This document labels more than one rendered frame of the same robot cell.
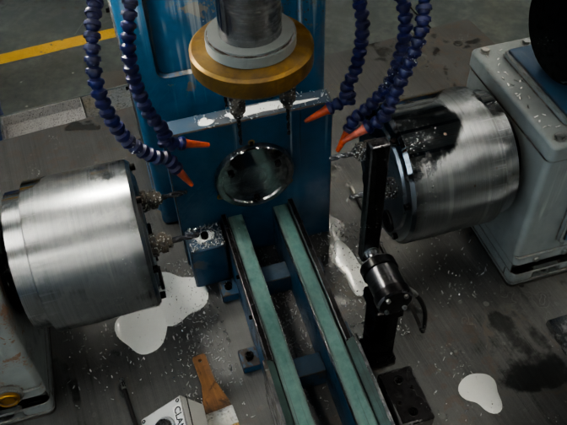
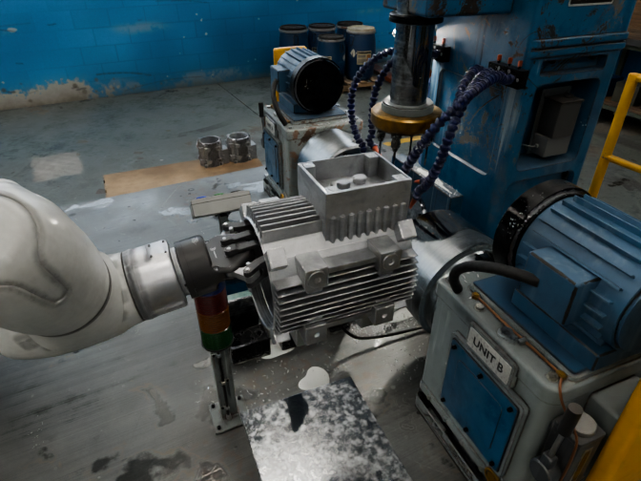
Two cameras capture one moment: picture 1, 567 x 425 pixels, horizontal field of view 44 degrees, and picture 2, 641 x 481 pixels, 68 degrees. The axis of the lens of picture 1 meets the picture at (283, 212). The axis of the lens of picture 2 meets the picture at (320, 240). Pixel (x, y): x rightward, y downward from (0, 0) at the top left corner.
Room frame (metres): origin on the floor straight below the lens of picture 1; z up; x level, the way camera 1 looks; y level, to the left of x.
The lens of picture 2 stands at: (0.47, -1.10, 1.70)
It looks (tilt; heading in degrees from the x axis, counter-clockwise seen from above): 33 degrees down; 82
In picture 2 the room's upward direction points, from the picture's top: straight up
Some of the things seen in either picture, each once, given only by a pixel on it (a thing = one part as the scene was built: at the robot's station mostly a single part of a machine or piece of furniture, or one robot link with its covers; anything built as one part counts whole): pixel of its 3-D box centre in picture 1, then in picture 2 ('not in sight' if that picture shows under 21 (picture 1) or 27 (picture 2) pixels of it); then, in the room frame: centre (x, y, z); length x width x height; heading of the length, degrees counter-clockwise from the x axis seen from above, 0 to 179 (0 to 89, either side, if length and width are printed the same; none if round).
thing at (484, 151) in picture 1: (446, 160); (455, 281); (0.89, -0.30, 1.04); 0.41 x 0.25 x 0.25; 105
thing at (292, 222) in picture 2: not in sight; (323, 258); (0.55, -0.55, 1.31); 0.20 x 0.19 x 0.19; 15
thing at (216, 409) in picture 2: not in sight; (218, 347); (0.36, -0.40, 1.01); 0.08 x 0.08 x 0.42; 15
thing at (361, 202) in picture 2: not in sight; (351, 195); (0.59, -0.54, 1.41); 0.12 x 0.11 x 0.07; 15
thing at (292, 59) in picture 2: not in sight; (296, 110); (0.62, 0.63, 1.16); 0.33 x 0.26 x 0.42; 105
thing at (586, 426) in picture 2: not in sight; (563, 434); (0.90, -0.71, 1.07); 0.08 x 0.07 x 0.20; 15
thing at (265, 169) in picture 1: (255, 176); (411, 216); (0.90, 0.05, 1.02); 0.15 x 0.02 x 0.15; 105
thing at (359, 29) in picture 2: not in sight; (327, 57); (1.44, 5.27, 0.37); 1.20 x 0.80 x 0.74; 15
